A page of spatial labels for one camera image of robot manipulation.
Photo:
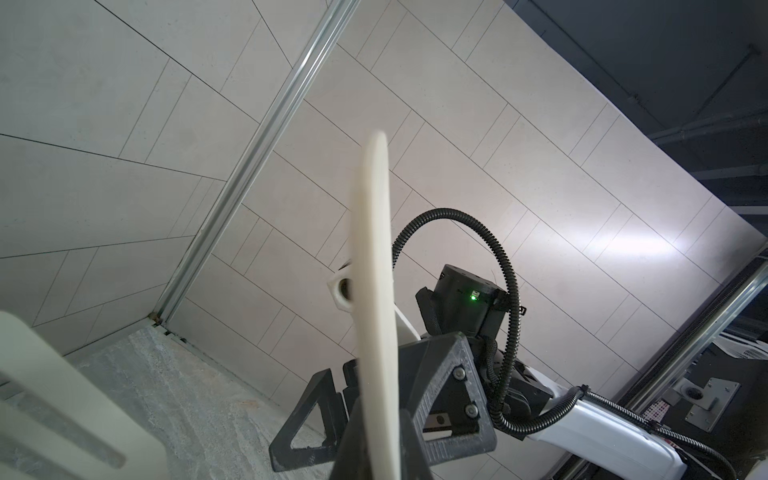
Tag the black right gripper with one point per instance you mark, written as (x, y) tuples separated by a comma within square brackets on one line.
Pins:
[(436, 376)]

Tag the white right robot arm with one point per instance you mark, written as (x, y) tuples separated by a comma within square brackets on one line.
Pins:
[(576, 420)]

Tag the grey monitor stand plate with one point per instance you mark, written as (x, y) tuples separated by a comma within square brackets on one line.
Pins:
[(708, 403)]

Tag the aluminium corner post left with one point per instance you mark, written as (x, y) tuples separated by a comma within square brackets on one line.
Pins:
[(276, 120)]

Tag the aluminium corner post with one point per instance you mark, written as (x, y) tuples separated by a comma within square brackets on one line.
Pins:
[(723, 341), (276, 120)]

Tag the aluminium corner post right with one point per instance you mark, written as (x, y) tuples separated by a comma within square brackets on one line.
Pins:
[(723, 341)]

